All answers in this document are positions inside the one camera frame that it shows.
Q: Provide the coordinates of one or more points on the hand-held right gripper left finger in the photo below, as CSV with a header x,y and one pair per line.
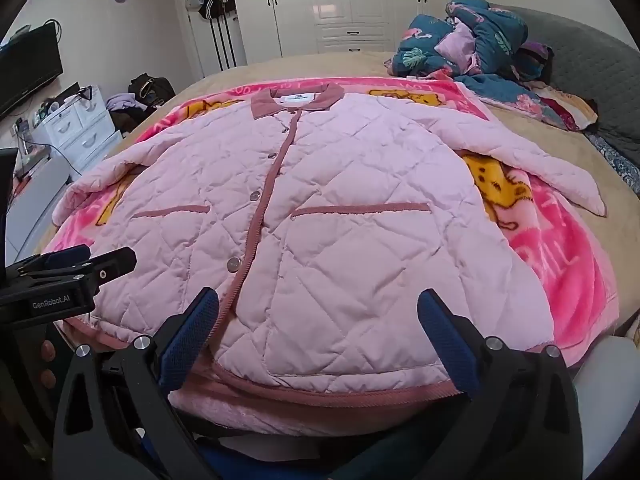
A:
x,y
187,340

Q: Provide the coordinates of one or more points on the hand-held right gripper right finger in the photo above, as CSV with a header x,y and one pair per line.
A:
x,y
447,340

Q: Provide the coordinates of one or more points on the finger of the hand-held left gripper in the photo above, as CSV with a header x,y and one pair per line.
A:
x,y
112,262
65,255

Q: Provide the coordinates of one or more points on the pink quilted jacket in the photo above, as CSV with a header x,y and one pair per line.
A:
x,y
320,210

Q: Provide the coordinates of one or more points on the black clothes hanger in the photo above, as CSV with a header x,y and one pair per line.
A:
x,y
85,92

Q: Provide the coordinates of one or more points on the person's left hand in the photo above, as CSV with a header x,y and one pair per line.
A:
x,y
48,349

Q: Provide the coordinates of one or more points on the white drawer cabinet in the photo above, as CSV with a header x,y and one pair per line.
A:
x,y
75,130

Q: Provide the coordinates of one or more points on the pink bear printed blanket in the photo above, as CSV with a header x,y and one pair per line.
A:
x,y
550,240

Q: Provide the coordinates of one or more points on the dark brown cloth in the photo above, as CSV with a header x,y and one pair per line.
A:
x,y
127,119

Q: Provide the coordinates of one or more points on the purple cloth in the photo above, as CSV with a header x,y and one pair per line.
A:
x,y
122,101

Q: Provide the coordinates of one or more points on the black bag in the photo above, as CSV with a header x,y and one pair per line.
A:
x,y
152,89

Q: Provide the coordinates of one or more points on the black television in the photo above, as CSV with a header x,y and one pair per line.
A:
x,y
25,75

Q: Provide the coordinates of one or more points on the bed with tan sheet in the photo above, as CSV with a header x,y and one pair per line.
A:
x,y
560,160

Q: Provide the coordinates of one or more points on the white door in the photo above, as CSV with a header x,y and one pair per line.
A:
x,y
200,45

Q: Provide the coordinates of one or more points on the red yellow printed cloth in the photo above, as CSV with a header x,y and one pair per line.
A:
x,y
565,107

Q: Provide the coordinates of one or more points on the teal flamingo printed quilt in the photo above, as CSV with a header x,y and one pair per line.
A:
x,y
480,45

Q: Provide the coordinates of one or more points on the grey quilted headboard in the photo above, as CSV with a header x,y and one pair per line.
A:
x,y
595,70

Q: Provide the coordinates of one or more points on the white wardrobe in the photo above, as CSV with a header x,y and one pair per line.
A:
x,y
340,5

